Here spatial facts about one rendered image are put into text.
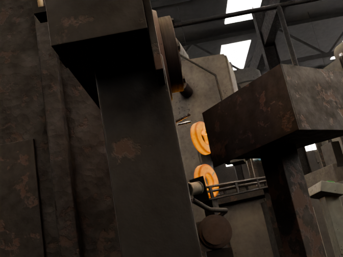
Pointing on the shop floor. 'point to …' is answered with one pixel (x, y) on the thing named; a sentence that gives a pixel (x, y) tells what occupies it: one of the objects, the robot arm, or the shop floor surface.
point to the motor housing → (215, 235)
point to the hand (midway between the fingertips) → (202, 133)
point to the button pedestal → (331, 211)
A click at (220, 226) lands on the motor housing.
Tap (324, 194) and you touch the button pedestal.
